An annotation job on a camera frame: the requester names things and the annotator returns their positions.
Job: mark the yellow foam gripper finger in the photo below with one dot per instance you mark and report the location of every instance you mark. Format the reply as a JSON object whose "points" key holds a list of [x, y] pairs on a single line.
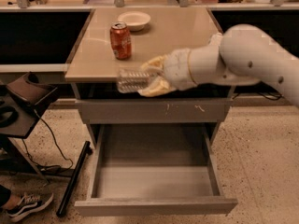
{"points": [[159, 86], [155, 65]]}

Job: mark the orange soda can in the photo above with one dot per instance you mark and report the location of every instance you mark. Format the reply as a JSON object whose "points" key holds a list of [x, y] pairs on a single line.
{"points": [[120, 40]]}

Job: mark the black stand leg bar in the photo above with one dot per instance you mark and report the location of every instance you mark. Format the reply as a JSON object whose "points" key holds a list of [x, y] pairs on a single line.
{"points": [[62, 209]]}

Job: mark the open grey middle drawer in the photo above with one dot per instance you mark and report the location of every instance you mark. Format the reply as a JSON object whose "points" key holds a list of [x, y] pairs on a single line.
{"points": [[154, 169]]}

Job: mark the black and white sneaker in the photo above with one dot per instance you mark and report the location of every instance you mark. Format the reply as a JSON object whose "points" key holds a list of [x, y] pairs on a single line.
{"points": [[19, 207]]}

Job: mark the clear plastic water bottle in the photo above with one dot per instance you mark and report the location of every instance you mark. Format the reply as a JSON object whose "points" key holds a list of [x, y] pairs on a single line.
{"points": [[129, 80]]}

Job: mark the dark side stand tray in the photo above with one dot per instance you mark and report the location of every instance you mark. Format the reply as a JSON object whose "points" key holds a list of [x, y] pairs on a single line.
{"points": [[23, 105]]}

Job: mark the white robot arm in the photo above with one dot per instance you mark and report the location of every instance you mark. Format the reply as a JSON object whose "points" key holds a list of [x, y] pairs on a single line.
{"points": [[243, 55]]}

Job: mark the white paper bowl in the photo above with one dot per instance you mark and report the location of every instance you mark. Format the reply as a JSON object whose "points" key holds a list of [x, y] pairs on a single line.
{"points": [[135, 20]]}

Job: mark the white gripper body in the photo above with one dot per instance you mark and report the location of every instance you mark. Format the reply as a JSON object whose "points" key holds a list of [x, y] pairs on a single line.
{"points": [[177, 69]]}

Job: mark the closed grey top drawer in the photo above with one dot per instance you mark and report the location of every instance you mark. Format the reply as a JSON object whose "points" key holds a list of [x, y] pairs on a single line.
{"points": [[140, 111]]}

